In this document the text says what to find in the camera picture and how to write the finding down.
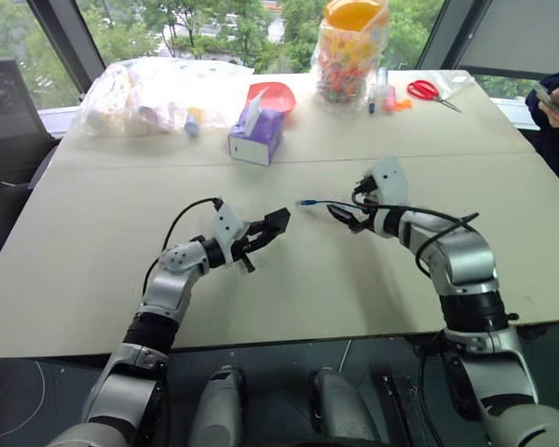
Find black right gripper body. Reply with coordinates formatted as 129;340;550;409
352;174;383;220

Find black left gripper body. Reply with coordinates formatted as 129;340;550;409
230;221;267;274

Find blue Ethernet cable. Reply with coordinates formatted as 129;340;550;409
297;198;370;215

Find purple tissue box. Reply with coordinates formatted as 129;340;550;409
227;86;286;168

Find blue marker pen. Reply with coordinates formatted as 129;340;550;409
367;67;389;115

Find pink small bottle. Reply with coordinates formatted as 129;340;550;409
381;83;398;114

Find blue and yellow glue bottle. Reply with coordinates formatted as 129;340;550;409
184;106;202;140

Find pink plastic bowl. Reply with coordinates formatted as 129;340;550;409
247;81;296;115

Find clear jar with orange lid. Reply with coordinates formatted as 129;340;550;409
310;0;391;115

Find crumpled clear plastic wrap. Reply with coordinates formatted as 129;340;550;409
440;69;477;97

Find grey rounded robot leg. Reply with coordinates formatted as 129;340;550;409
307;367;379;447
196;364;249;447

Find clear plastic bag of items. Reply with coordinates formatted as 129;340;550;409
72;57;255;140

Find black flat bar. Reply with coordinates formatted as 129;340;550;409
382;372;423;447

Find person holding phone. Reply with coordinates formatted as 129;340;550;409
524;68;559;199

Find dark smartphone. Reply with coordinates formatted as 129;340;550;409
532;82;559;118

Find black mesh chair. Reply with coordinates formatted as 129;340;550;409
0;57;61;190

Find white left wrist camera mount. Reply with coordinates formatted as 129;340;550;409
212;203;244;256

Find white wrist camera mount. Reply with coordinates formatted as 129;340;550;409
366;156;409;207
212;203;244;256

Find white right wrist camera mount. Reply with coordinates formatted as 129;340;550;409
366;156;409;207

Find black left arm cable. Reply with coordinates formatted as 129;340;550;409
142;196;225;304

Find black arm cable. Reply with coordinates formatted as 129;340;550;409
142;196;225;304
351;183;480;279

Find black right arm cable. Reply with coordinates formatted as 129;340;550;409
351;183;480;279

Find red handled scissors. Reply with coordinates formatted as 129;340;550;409
406;79;463;114

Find dark window frame post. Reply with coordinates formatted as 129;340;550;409
26;0;109;97
415;0;482;72

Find thin white floor cable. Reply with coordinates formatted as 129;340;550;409
0;357;48;440

